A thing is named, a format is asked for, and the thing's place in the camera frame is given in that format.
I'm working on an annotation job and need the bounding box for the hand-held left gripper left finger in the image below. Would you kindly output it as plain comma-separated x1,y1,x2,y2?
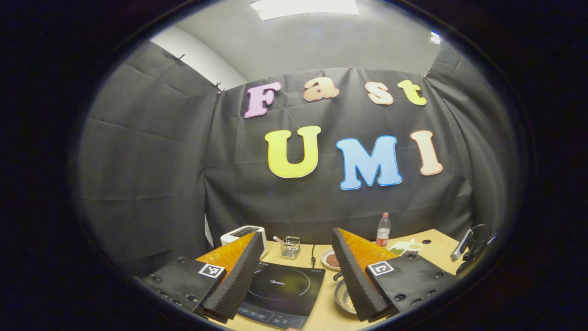
142,231,265,321

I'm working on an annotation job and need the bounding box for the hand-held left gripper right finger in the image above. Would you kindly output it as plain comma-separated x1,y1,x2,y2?
333,228,460,322

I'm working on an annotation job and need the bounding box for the steel pot black handle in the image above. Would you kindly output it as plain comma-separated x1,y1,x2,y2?
333,271,363,315

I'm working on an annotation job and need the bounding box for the black induction cooktop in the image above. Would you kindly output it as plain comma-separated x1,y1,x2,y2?
237,262,326,330

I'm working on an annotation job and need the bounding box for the white round plate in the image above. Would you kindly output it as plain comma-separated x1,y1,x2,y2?
321,249,341,271

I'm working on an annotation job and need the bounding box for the white toaster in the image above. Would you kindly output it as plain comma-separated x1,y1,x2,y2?
220,225,269,258

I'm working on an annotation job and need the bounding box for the plastic bottle red label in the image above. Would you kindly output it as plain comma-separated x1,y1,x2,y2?
376,212,391,248

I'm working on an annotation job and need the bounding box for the white food tray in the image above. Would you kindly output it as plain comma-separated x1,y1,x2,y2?
388,239,424,257

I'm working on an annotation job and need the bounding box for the clear square utensil holder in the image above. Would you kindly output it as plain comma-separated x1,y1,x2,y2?
280,236,301,260

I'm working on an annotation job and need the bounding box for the black backdrop cloth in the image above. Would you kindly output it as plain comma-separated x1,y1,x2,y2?
76,39,520,276

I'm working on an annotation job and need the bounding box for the large ceiling light panel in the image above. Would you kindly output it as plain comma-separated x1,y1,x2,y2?
250,0,360,21

